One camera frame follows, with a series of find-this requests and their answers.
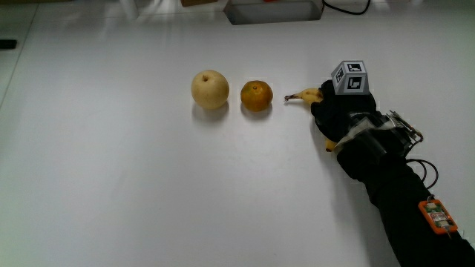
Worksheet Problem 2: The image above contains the person's right hand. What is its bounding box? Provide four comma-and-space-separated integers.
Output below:
310, 60, 425, 156

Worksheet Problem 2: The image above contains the yellow banana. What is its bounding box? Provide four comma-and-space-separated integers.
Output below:
284, 88, 338, 153

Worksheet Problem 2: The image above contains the person's right forearm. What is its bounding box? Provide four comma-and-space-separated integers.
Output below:
335, 124, 475, 267

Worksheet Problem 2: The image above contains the orange tangerine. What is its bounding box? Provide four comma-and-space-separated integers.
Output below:
240, 79, 274, 113

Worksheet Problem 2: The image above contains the grey box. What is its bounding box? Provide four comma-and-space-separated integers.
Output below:
223, 0, 325, 26

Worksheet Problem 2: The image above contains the pale yellow pear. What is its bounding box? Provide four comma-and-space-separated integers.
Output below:
191, 69, 230, 111

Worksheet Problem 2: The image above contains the brown cardboard box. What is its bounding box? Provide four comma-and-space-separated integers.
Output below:
180, 0, 219, 7

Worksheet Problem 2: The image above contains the black cable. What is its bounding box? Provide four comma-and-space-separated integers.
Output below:
321, 0, 372, 16

